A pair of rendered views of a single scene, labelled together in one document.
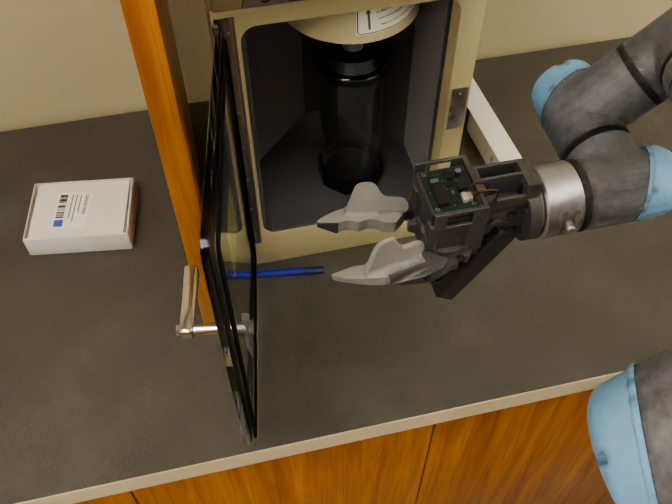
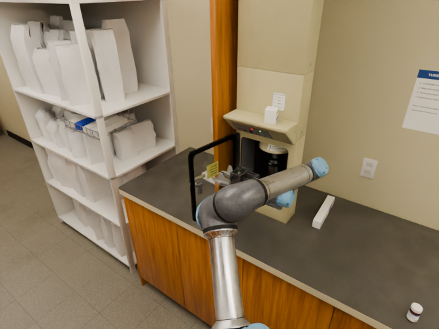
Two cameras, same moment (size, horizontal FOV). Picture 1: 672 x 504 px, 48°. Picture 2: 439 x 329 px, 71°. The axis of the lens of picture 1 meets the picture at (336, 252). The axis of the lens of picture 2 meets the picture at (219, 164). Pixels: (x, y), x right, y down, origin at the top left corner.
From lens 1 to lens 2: 96 cm
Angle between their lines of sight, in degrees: 42
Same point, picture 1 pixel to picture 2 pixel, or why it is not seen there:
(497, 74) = (348, 205)
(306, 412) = not seen: hidden behind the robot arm
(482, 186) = (244, 173)
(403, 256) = (225, 180)
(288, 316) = not seen: hidden behind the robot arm
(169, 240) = not seen: hidden behind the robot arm
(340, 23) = (264, 145)
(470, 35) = (291, 160)
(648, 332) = (308, 275)
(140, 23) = (214, 121)
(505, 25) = (361, 194)
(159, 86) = (215, 136)
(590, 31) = (396, 212)
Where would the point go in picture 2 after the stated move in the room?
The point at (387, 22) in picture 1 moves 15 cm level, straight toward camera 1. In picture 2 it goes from (274, 149) to (251, 158)
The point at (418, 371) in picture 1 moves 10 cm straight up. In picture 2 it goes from (242, 241) to (243, 225)
